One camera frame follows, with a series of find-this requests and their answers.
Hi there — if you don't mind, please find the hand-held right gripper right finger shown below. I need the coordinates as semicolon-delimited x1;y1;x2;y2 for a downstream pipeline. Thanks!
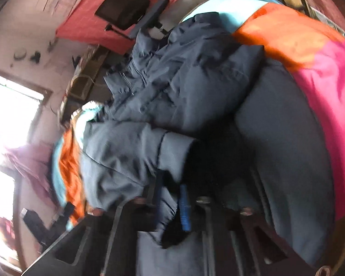
179;183;319;276

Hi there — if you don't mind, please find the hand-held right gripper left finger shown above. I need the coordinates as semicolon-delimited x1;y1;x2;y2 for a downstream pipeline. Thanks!
21;172;165;276

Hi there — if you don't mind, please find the navy blue padded jacket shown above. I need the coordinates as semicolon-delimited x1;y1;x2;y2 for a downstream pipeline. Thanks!
80;11;335;276

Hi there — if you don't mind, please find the pink cloth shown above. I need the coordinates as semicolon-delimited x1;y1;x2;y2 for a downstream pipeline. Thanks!
0;143;58;205

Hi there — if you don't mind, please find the bright window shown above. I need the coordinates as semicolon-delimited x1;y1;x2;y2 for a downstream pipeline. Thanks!
0;68;53;271

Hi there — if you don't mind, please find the black office chair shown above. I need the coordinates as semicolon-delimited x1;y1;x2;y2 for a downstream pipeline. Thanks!
94;0;173;40

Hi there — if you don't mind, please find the blue orange pink blanket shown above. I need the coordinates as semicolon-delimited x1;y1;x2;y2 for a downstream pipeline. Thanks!
52;0;345;230

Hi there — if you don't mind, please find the wooden wall shelf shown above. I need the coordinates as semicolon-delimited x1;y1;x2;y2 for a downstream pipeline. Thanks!
60;44;110;121

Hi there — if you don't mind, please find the red checked wall cloth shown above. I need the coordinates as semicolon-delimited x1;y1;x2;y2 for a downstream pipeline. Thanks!
56;0;204;56

